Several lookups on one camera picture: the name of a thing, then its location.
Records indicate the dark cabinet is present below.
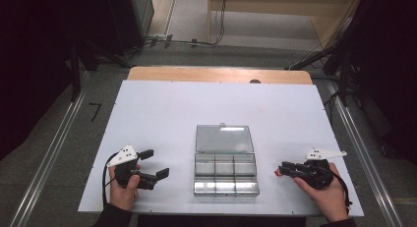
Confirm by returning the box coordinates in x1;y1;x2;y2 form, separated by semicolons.
106;0;155;57

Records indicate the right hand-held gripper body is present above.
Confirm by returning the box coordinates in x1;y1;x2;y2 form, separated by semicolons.
288;148;348;191

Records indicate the black curtain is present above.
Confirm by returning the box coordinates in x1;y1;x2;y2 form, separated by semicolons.
340;0;417;164
0;0;111;161

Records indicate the light wooden shelf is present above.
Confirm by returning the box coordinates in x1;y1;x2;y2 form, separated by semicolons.
207;0;363;52

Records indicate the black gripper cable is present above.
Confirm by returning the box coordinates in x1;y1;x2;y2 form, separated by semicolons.
101;151;121;208
330;170;354;215

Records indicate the black hanging cable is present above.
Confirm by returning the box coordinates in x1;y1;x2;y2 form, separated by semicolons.
213;0;229;46

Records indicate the person's right hand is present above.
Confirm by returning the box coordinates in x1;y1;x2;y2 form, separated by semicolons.
293;162;350;223

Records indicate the clear plastic compartment box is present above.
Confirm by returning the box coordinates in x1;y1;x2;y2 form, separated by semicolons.
193;122;261;198

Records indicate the person's left hand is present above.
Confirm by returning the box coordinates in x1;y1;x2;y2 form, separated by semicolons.
107;163;143;212

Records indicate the black metal stand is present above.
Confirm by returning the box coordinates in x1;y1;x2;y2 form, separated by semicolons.
66;35;133;102
284;44;343;72

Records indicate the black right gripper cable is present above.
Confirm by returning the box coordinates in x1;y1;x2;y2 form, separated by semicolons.
330;170;354;215

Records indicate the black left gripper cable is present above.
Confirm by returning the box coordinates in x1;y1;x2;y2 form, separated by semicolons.
101;151;121;208

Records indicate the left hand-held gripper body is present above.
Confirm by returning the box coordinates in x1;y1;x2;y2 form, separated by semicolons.
106;144;159;192

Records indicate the metal floor rail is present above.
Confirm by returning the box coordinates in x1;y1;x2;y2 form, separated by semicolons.
9;71;93;227
326;79;406;227

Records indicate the black floor cable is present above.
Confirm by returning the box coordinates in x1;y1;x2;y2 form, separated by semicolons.
143;34;217;49

